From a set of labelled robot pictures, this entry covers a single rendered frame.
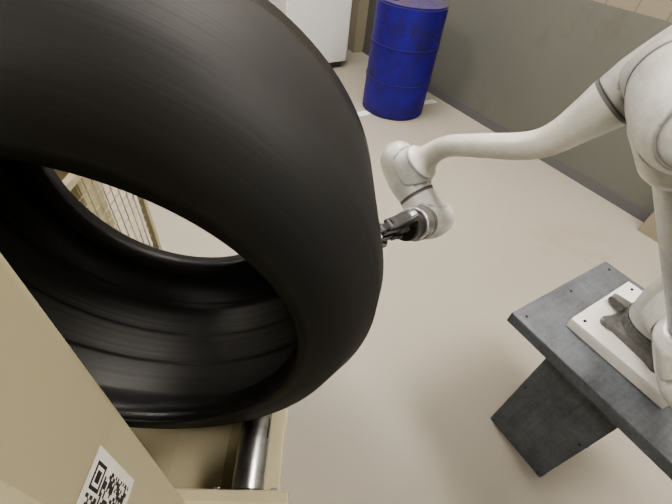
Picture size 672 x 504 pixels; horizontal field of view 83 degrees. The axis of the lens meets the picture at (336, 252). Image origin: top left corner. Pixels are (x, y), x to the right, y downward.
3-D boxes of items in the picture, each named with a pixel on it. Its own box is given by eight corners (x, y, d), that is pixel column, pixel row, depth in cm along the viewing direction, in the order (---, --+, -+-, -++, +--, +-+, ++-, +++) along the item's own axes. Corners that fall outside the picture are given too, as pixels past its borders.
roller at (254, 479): (268, 503, 53) (251, 496, 50) (240, 507, 54) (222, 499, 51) (289, 303, 78) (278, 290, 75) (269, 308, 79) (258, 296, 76)
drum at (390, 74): (398, 92, 397) (419, -11, 334) (434, 116, 362) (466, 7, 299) (350, 98, 373) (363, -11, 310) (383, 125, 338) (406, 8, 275)
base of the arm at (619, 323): (629, 291, 116) (640, 279, 112) (701, 351, 102) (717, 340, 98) (585, 309, 111) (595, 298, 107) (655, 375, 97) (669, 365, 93)
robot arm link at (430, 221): (419, 246, 102) (409, 249, 97) (399, 219, 104) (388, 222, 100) (444, 225, 97) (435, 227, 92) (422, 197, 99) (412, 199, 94)
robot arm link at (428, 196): (414, 248, 103) (391, 207, 105) (437, 240, 115) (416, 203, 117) (448, 229, 97) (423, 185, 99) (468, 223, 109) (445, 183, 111)
